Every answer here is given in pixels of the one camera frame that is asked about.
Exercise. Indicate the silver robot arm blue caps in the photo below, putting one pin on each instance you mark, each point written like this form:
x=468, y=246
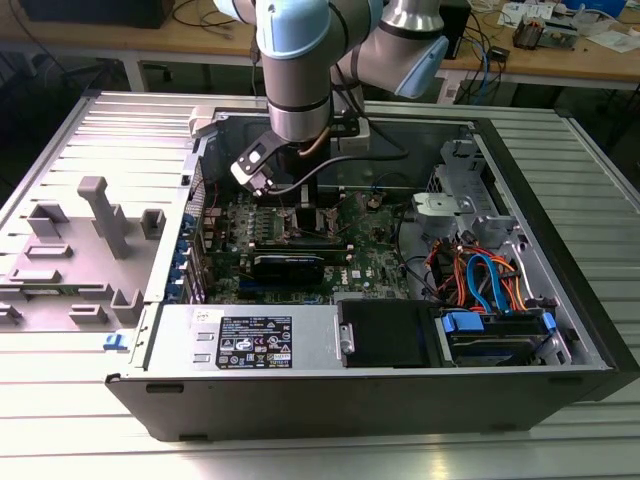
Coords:
x=295, y=65

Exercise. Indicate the RAM slot with white clips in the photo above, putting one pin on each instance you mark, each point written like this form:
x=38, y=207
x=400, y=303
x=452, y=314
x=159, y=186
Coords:
x=332, y=186
x=332, y=196

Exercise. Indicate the RAM slot with black clips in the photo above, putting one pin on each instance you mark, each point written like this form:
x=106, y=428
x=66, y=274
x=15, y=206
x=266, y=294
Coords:
x=332, y=191
x=332, y=201

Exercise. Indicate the CPU socket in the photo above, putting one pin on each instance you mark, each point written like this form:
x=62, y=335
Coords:
x=289, y=231

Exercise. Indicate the blue expansion slot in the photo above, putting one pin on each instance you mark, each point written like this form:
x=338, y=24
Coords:
x=248, y=288

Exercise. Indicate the finned CPU cooler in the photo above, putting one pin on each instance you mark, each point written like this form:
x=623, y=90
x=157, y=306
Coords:
x=527, y=32

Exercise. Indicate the round coin cell battery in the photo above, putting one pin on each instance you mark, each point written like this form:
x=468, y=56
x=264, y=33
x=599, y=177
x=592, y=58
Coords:
x=374, y=201

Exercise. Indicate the black graphics card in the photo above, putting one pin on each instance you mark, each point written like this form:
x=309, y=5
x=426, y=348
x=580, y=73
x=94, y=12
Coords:
x=287, y=270

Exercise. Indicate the green motherboard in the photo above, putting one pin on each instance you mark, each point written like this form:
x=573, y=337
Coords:
x=370, y=250

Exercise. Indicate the blue expansion card latch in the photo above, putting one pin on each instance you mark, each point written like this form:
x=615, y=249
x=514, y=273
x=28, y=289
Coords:
x=183, y=248
x=188, y=224
x=178, y=272
x=174, y=292

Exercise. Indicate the silver perforated drive cage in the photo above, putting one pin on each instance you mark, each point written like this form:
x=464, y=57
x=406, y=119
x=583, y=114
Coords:
x=450, y=170

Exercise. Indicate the black disk bay box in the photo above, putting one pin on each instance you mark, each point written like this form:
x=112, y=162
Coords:
x=385, y=335

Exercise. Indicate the silver power supply with label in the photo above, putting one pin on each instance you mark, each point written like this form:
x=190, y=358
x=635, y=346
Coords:
x=175, y=345

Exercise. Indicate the small black device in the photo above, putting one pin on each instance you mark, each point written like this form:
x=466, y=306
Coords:
x=500, y=52

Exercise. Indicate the grey parts rack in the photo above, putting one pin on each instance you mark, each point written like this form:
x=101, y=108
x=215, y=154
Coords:
x=75, y=260

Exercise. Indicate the black and silver PC case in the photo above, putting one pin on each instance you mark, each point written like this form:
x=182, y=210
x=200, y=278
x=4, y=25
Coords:
x=350, y=405

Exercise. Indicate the black monitor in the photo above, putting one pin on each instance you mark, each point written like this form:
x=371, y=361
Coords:
x=100, y=10

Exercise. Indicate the white printed cards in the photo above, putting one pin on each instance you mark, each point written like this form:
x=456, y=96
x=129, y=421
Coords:
x=512, y=12

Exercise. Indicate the hard disk in blue carrier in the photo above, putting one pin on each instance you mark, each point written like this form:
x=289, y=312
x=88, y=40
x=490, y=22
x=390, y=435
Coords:
x=492, y=345

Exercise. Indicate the wooden desk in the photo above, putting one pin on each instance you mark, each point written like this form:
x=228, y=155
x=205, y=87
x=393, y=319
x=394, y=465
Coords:
x=550, y=62

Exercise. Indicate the grey electronic device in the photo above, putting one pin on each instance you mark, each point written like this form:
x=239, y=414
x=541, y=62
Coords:
x=560, y=32

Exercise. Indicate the white paper sheet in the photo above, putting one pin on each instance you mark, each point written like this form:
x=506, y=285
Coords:
x=617, y=40

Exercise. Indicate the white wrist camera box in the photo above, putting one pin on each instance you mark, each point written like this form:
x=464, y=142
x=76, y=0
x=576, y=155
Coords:
x=252, y=160

